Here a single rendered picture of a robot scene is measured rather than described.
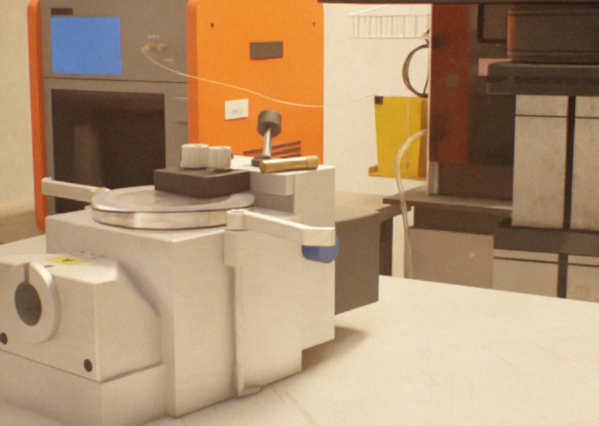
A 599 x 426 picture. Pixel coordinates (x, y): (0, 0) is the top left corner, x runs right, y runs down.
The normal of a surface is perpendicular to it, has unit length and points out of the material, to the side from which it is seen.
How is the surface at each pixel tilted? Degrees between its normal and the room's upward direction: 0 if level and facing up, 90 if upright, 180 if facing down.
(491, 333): 0
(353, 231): 90
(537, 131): 90
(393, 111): 93
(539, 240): 90
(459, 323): 0
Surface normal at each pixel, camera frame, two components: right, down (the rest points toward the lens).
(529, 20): -0.85, 0.09
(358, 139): -0.50, 0.14
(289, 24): 0.87, 0.08
